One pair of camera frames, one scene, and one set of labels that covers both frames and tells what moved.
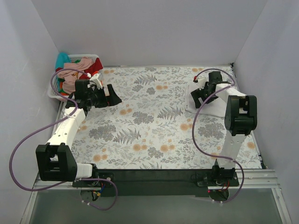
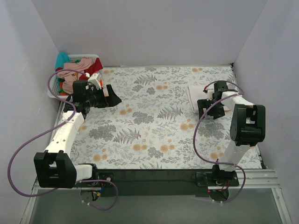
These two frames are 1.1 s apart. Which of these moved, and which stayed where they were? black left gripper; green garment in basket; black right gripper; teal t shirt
Moved: black right gripper
Stayed: green garment in basket; black left gripper; teal t shirt
